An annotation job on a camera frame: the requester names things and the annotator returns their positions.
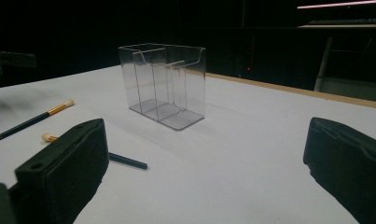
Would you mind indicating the dark keyboard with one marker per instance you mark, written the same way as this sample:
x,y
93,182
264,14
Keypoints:
x,y
344,22

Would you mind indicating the dark blue gold-ferrule brush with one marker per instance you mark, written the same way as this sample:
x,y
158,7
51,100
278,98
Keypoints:
x,y
27,123
129,162

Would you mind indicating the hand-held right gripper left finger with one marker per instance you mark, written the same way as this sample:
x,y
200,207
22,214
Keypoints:
x,y
67,168

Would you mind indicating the grey metal stand leg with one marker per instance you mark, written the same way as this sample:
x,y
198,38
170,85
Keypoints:
x,y
324,65

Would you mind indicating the dark blurry object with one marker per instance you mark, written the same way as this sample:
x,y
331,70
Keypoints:
x,y
11,60

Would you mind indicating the light desk shelf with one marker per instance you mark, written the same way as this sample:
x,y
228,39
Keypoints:
x,y
338,26

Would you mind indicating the clear acrylic holder box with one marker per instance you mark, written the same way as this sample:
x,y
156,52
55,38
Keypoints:
x,y
176,93

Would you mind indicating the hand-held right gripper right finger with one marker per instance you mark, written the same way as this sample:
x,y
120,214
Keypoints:
x,y
350,168

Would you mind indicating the pink light strip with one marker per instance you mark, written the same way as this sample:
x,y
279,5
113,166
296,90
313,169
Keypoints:
x,y
341,4

